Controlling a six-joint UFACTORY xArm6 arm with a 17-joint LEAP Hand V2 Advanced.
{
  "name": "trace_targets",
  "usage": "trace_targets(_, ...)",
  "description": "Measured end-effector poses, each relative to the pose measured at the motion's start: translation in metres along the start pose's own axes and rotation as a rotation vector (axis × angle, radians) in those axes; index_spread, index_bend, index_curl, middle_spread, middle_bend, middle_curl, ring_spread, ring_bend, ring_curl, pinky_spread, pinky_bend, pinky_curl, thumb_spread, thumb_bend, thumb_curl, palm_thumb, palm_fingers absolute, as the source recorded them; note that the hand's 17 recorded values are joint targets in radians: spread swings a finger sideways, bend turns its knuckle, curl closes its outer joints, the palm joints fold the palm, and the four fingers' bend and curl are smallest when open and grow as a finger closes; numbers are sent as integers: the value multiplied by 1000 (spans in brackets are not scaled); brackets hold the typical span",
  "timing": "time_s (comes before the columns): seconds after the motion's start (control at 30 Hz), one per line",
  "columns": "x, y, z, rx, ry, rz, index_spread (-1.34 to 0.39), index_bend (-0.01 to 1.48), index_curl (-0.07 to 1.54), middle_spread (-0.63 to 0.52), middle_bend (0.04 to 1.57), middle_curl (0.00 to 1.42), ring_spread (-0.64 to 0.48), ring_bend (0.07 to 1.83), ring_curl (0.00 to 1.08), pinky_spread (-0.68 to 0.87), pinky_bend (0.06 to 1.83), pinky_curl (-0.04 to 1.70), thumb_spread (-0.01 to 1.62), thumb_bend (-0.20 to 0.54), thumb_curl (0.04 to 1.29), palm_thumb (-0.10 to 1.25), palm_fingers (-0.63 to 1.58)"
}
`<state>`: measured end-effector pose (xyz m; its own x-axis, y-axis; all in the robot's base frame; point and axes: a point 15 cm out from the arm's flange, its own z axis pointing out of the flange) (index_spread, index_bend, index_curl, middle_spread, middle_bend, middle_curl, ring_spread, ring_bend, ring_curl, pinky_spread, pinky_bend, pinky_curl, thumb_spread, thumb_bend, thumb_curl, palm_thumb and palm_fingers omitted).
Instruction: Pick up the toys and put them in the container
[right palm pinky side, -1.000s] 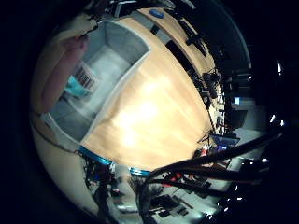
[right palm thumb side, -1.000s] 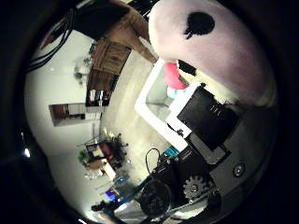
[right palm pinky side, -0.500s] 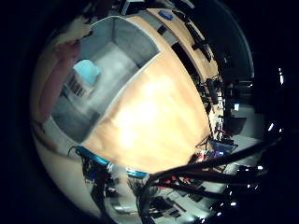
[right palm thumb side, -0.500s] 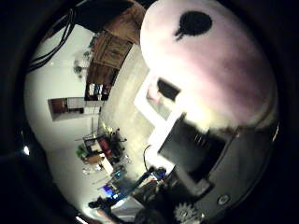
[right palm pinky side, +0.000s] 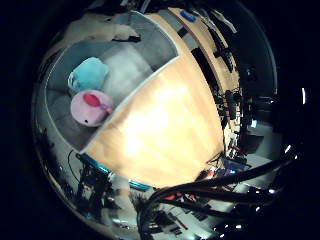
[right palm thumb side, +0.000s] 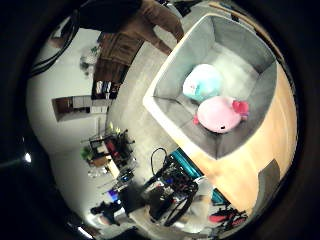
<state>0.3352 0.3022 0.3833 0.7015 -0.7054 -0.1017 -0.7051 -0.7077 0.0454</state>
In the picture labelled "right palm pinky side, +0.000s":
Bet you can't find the pink plush toy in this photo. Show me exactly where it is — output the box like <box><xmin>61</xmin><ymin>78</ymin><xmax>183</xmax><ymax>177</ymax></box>
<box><xmin>69</xmin><ymin>89</ymin><xmax>116</xmax><ymax>128</ymax></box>

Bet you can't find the grey fabric container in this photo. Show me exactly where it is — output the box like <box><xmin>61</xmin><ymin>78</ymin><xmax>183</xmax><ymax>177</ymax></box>
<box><xmin>43</xmin><ymin>11</ymin><xmax>181</xmax><ymax>153</ymax></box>

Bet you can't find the cyan plush toy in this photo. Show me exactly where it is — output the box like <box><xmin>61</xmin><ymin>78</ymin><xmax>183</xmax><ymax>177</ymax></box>
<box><xmin>67</xmin><ymin>56</ymin><xmax>111</xmax><ymax>94</ymax></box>

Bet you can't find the blue round object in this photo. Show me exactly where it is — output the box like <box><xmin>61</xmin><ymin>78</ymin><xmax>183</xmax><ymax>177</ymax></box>
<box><xmin>179</xmin><ymin>9</ymin><xmax>198</xmax><ymax>24</ymax></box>

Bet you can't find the wooden side table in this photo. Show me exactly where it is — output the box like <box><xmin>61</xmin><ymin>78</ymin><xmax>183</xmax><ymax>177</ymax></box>
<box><xmin>168</xmin><ymin>6</ymin><xmax>241</xmax><ymax>134</ymax></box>

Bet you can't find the black stand under table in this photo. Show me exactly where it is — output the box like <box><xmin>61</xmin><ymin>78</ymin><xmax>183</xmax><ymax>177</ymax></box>
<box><xmin>75</xmin><ymin>163</ymin><xmax>116</xmax><ymax>221</ymax></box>

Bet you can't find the thick black cable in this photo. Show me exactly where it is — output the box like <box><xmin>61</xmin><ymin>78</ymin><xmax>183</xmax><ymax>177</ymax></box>
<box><xmin>158</xmin><ymin>191</ymin><xmax>288</xmax><ymax>209</ymax></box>
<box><xmin>138</xmin><ymin>154</ymin><xmax>301</xmax><ymax>240</ymax></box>

